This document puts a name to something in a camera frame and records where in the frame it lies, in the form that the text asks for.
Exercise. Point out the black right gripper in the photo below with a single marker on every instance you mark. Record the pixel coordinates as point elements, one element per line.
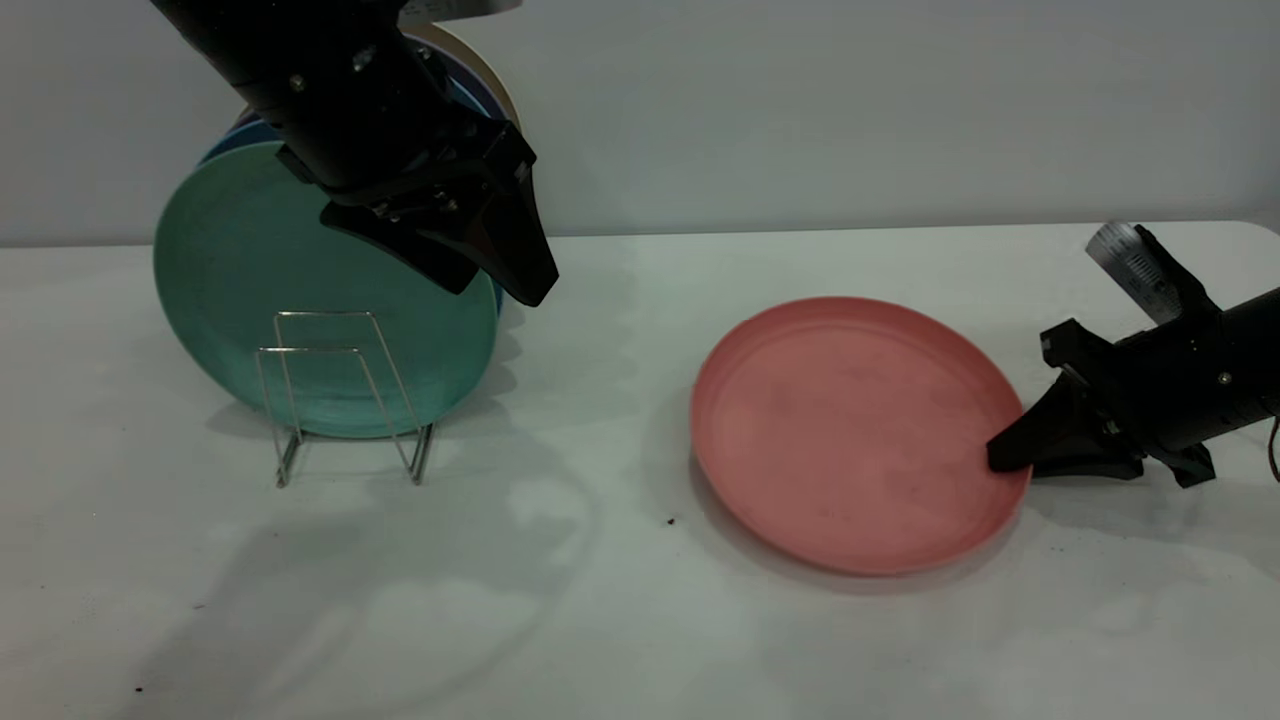
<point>1160,390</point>

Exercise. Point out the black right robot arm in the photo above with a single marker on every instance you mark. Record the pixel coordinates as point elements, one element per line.
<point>1255,360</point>

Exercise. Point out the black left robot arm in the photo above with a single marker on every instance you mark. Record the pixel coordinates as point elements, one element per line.
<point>260,50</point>

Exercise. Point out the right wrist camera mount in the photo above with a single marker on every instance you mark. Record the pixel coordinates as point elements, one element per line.
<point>1130,265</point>

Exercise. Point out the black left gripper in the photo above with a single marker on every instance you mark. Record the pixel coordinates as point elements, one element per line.
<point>430,160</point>

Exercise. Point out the pink plate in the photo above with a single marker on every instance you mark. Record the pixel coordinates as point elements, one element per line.
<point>850,430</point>

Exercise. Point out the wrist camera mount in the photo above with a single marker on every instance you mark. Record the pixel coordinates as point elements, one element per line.
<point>460,7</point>
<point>1130,265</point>

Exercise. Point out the green plate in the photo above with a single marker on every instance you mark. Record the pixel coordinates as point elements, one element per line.
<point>240,270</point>

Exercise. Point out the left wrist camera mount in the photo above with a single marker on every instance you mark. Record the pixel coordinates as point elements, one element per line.
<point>460,7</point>

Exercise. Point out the beige plate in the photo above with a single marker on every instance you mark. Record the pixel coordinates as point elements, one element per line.
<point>480,62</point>

